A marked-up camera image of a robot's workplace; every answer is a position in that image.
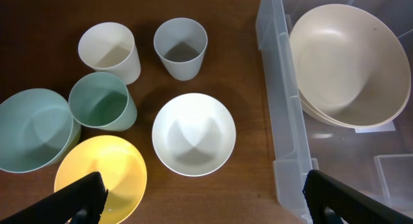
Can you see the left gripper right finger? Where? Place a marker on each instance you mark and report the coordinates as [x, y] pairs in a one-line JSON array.
[[331, 201]]

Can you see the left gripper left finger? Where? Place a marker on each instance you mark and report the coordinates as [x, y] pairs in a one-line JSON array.
[[82, 201]]

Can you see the yellow small bowl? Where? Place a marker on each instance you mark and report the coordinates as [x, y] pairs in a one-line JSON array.
[[122, 169]]

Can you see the mint green small bowl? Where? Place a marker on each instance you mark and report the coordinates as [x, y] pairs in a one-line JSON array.
[[37, 130]]

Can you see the cream large bowl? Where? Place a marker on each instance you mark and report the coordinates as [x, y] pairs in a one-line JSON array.
[[313, 112], [350, 66]]

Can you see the white small bowl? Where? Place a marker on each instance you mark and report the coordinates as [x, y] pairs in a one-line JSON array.
[[194, 134]]

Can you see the clear plastic storage container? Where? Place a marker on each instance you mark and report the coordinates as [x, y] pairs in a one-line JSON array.
[[379, 164]]

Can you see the white label in container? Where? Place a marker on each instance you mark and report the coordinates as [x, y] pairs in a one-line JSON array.
[[388, 127]]

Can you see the mint green plastic cup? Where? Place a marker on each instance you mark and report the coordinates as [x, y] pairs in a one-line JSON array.
[[101, 100]]

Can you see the cream plastic cup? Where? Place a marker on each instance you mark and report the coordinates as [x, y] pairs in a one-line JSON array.
[[110, 47]]

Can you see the grey plastic cup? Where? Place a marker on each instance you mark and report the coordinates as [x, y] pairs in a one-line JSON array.
[[180, 44]]

